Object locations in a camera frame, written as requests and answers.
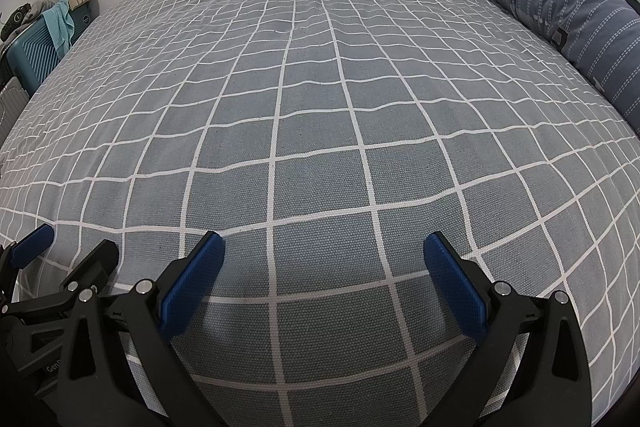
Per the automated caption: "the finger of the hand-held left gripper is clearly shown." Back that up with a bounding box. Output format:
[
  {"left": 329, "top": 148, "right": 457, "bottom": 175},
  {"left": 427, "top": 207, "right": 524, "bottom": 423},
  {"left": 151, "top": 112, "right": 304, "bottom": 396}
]
[
  {"left": 59, "top": 239, "right": 120, "bottom": 297},
  {"left": 0, "top": 224, "right": 55, "bottom": 304}
]

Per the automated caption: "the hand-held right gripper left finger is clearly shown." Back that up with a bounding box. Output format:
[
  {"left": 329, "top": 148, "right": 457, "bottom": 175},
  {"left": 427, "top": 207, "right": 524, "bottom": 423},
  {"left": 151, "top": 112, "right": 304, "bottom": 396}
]
[{"left": 57, "top": 231, "right": 227, "bottom": 427}]

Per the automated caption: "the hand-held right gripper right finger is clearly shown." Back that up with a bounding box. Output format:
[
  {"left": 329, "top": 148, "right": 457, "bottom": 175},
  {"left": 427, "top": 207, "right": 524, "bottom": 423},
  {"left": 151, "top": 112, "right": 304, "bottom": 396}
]
[{"left": 422, "top": 231, "right": 593, "bottom": 427}]

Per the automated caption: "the grey suitcase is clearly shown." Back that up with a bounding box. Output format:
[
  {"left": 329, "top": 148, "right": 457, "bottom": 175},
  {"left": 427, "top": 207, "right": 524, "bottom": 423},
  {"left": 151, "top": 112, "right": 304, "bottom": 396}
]
[{"left": 0, "top": 76, "right": 32, "bottom": 144}]

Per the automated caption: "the teal suitcase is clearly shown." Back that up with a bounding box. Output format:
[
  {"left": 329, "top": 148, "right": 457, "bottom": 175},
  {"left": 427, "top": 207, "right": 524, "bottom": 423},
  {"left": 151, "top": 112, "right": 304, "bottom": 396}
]
[{"left": 9, "top": 2, "right": 97, "bottom": 96}]

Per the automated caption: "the grey checked bed sheet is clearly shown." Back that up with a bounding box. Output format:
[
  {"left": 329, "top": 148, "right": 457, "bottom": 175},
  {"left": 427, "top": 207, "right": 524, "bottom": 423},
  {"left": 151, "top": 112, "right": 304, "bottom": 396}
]
[{"left": 0, "top": 0, "right": 640, "bottom": 427}]

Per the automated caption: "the teal cloth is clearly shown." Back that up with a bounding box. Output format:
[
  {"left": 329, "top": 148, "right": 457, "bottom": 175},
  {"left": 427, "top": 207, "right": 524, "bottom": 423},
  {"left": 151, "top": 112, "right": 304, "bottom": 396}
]
[{"left": 41, "top": 0, "right": 76, "bottom": 58}]

